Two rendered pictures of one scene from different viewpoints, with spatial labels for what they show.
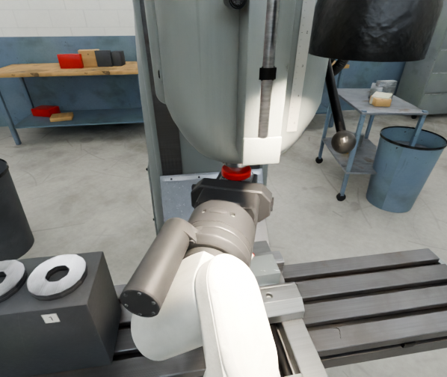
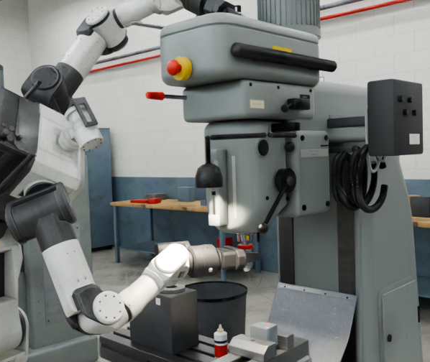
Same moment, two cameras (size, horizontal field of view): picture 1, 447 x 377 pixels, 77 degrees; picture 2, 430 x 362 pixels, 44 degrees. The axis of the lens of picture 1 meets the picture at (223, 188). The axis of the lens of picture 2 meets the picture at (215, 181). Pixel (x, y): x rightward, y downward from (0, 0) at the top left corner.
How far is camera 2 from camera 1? 1.36 m
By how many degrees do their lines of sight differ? 57
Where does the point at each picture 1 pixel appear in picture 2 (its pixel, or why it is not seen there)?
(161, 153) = (280, 263)
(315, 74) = (242, 196)
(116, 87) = not seen: outside the picture
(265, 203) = (237, 256)
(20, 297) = not seen: hidden behind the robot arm
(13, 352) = (142, 320)
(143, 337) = not seen: hidden behind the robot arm
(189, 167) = (299, 279)
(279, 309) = (251, 347)
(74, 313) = (165, 302)
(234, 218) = (206, 248)
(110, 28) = not seen: outside the picture
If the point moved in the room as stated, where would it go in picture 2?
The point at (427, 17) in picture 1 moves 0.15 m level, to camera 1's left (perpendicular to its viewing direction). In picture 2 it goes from (202, 179) to (170, 178)
